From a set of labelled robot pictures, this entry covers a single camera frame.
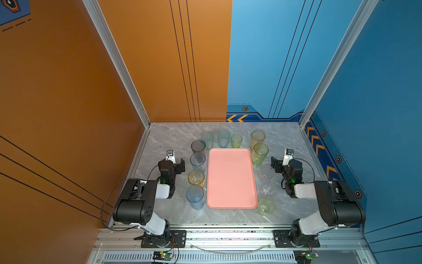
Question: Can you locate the pale pink clear glass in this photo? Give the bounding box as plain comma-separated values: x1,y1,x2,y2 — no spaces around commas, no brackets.
258,165,275,182

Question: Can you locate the clear short glass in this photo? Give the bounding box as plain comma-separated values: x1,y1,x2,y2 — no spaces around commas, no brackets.
260,180,279,197

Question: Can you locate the yellow-green short glass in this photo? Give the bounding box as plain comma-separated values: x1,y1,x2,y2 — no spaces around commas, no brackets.
257,196,276,216

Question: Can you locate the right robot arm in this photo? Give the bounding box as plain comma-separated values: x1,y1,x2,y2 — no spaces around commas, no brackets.
271,157,366,239

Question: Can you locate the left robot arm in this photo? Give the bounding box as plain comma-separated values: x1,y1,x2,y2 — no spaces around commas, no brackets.
112,159,185,241

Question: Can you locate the pink plastic tray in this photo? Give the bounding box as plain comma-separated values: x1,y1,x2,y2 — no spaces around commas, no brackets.
206,148,258,209

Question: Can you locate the amber orange glass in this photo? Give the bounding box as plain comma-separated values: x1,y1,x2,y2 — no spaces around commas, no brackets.
187,169,205,188

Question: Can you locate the blue short glass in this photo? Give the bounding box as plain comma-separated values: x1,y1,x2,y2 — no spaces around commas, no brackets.
190,152,206,172

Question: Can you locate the tall blue glass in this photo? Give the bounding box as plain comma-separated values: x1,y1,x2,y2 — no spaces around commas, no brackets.
186,185,204,210

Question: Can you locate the smoky grey glass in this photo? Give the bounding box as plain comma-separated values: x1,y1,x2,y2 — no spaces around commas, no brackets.
191,140,206,155

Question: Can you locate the tall green glass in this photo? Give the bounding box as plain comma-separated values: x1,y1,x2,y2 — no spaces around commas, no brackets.
252,143,269,166

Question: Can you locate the tall yellow glass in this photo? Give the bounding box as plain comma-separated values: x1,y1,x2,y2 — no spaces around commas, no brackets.
251,130,266,151

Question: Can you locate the teal textured glass left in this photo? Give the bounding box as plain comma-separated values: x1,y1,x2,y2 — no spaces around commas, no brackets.
201,131,214,150

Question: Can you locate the teal textured glass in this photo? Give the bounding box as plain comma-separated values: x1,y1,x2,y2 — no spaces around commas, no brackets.
218,129,230,148
201,131,214,150

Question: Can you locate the teal textured glass right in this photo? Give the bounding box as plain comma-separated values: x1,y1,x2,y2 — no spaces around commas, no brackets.
218,129,230,148

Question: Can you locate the right green circuit board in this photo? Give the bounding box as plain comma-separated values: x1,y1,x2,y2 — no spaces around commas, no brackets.
294,251,319,264

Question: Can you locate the green circuit board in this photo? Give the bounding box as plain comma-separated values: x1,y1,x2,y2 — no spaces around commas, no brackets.
294,251,319,264
152,251,175,263

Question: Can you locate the left green circuit board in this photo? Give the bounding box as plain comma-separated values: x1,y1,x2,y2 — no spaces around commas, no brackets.
152,251,175,263

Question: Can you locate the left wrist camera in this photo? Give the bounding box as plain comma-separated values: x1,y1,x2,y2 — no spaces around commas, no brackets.
166,150,176,164

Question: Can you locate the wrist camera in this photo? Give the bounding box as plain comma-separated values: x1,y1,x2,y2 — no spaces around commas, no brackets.
166,150,176,164
282,148,295,166

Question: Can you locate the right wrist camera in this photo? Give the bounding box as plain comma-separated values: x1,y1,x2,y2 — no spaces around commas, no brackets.
282,148,295,166

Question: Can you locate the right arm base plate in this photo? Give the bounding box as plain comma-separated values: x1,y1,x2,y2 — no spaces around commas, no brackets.
273,230,320,248

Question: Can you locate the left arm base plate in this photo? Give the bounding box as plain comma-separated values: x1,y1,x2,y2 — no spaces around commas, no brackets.
141,229,187,249

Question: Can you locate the clear cable loop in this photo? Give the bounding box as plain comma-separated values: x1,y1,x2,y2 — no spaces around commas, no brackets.
187,242,273,255

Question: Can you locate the aluminium front rail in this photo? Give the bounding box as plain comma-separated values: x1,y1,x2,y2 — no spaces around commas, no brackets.
88,224,377,264

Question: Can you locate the left aluminium corner post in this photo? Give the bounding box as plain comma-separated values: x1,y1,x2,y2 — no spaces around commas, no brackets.
82,0,151,129

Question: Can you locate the aluminium corner post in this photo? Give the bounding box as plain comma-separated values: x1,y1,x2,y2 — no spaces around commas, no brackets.
299,0,379,129
82,0,151,129

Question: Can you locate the right aluminium corner post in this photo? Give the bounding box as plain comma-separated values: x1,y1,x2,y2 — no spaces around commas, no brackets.
299,0,379,129

